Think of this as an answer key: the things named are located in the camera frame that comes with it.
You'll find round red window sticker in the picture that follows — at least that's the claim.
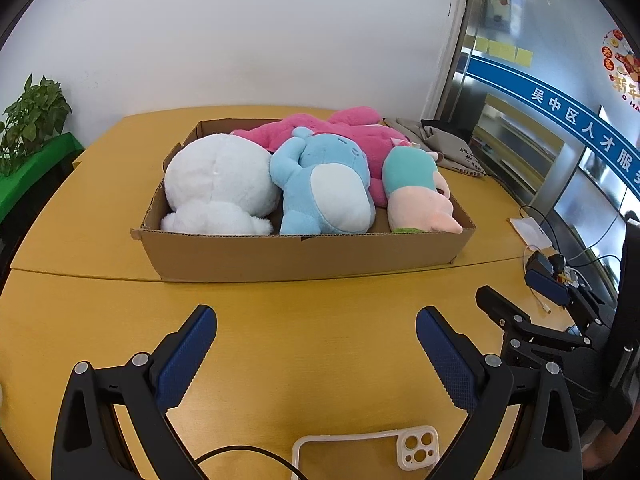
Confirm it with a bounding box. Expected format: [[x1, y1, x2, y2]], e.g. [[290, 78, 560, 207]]
[[600, 27, 640, 111]]

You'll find green plant stand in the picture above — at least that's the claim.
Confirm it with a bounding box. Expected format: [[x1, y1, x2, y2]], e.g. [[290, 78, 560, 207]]
[[0, 132, 85, 221]]

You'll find metal door frame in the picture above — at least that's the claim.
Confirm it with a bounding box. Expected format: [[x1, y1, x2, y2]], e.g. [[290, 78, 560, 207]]
[[435, 0, 496, 121]]

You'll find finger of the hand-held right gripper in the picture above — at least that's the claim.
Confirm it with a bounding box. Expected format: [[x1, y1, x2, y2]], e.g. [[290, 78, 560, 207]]
[[475, 285, 593, 361], [525, 255, 616, 331]]

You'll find cartoon sheep poster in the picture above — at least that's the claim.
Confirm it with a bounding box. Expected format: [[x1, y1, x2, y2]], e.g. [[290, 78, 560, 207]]
[[482, 0, 526, 36]]

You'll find teal and pink plush toy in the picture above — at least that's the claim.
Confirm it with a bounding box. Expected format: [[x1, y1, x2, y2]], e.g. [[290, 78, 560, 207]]
[[382, 145, 463, 235]]

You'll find thin black cable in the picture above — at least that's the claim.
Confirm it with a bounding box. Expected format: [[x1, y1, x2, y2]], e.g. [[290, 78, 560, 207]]
[[519, 204, 626, 273]]

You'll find brown cardboard box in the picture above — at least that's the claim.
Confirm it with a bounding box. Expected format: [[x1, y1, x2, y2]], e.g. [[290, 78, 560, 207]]
[[131, 119, 477, 283]]

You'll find person's right forearm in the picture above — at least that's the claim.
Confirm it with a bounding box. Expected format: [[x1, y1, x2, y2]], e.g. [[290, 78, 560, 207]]
[[582, 430, 621, 473]]

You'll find green potted plant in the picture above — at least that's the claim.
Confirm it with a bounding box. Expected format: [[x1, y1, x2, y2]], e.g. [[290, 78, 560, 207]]
[[0, 74, 72, 176]]

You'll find grey cloth bag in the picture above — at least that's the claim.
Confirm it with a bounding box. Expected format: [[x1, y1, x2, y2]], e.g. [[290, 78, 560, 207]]
[[384, 117, 426, 147]]

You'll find white panda plush toy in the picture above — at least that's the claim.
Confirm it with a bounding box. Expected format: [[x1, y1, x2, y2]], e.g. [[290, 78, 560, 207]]
[[160, 132, 282, 236]]

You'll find white phone case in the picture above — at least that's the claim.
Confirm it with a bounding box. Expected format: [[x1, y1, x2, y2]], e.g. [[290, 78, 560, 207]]
[[291, 425, 440, 480]]

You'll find blue plush toy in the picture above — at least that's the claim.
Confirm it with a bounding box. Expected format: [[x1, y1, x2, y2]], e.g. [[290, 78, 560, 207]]
[[270, 127, 377, 236]]

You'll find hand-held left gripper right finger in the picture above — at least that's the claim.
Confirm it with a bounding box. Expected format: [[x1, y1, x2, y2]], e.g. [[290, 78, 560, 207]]
[[416, 306, 583, 480]]

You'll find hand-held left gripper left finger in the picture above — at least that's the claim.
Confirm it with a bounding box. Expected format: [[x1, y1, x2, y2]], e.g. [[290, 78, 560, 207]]
[[51, 305, 218, 480]]

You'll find thick black cable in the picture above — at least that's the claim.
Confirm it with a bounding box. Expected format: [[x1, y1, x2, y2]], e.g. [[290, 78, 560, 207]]
[[192, 449, 308, 480]]

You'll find grey printed pouch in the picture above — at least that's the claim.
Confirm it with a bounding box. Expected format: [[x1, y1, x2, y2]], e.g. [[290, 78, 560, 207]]
[[425, 127, 488, 180]]

